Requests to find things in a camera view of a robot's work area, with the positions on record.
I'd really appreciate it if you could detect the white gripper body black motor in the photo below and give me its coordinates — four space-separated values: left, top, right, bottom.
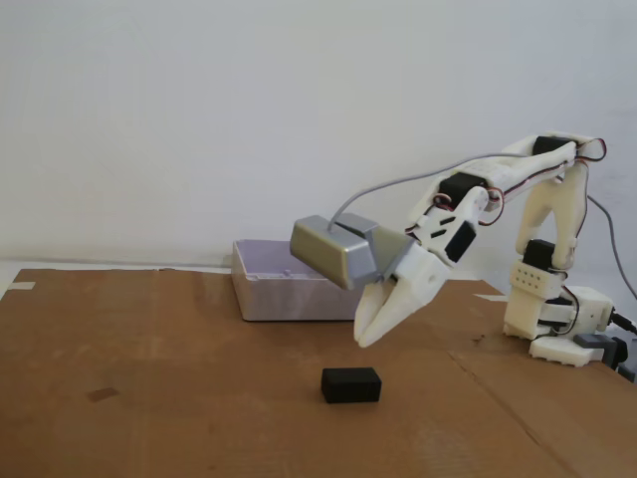
391 210 481 311

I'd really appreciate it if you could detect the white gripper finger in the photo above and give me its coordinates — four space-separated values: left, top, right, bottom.
354 279 395 346
357 282 420 349

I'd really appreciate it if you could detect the black rectangular block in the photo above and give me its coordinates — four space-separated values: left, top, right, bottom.
319 366 384 405

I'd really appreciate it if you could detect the lavender plastic box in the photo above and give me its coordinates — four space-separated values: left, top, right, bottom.
231 239 361 325

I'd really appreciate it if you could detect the gray black table clamp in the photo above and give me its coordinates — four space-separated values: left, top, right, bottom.
573 333 637 384

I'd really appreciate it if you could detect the brown cardboard sheet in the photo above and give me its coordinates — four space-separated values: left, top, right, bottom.
0 267 637 478

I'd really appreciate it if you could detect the gray camera mount bracket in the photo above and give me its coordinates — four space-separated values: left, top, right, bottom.
370 228 415 286

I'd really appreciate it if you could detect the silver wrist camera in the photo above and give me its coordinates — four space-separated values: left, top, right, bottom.
290 213 380 292

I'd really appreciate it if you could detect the gray camera cable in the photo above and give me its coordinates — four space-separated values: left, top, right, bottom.
327 153 637 301

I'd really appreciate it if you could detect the black power cable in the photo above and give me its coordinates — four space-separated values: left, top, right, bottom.
610 312 637 337

